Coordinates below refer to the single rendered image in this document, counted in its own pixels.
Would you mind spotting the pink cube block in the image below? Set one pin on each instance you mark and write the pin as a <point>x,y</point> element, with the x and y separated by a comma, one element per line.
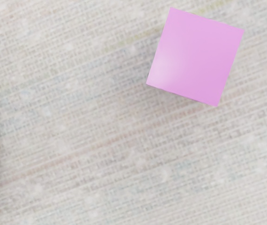
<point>195,57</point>

